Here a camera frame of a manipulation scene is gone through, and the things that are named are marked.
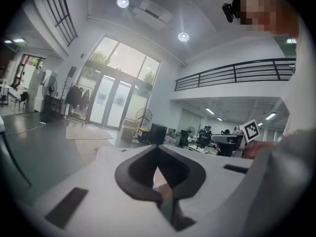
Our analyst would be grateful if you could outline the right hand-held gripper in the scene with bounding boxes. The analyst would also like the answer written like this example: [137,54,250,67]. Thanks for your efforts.
[211,119,260,158]

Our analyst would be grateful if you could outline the clothes rack with dark coats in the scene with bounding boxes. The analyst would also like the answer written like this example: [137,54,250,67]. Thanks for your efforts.
[64,82,96,119]

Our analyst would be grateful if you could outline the large beige floor mat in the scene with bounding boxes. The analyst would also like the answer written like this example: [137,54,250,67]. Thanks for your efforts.
[74,139,117,166]

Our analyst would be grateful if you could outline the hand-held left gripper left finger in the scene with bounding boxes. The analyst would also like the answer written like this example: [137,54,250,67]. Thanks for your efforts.
[27,144,173,237]

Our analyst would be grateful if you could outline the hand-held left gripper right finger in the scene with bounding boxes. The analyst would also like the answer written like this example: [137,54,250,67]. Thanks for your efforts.
[158,144,255,237]

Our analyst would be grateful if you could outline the black head-worn camera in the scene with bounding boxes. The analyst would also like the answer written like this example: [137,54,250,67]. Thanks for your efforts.
[221,2,237,24]

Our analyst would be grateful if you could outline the person's head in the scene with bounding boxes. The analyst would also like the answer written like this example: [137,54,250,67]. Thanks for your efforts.
[232,0,301,38]

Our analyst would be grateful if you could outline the black crate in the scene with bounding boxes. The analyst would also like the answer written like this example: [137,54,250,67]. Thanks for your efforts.
[148,123,168,145]

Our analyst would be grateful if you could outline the black office chair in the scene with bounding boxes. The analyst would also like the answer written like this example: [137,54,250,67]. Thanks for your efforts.
[178,129,196,148]

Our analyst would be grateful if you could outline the black standing fan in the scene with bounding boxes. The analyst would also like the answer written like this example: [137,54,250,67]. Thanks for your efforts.
[41,76,59,123]
[132,107,153,143]

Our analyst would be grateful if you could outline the glass entrance doors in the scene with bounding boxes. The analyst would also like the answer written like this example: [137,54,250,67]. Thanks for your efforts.
[87,73,135,129]

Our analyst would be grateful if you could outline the cardboard box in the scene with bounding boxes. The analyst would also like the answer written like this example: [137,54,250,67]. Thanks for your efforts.
[120,118,138,140]

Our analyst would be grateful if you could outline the person's right forearm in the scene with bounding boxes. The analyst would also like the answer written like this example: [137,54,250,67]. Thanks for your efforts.
[244,141,278,159]

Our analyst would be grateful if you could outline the white ceiling air conditioner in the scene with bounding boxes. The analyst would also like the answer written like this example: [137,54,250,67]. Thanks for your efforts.
[132,0,173,30]

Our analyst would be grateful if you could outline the black balcony railing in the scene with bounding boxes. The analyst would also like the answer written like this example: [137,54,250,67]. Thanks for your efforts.
[174,57,296,92]

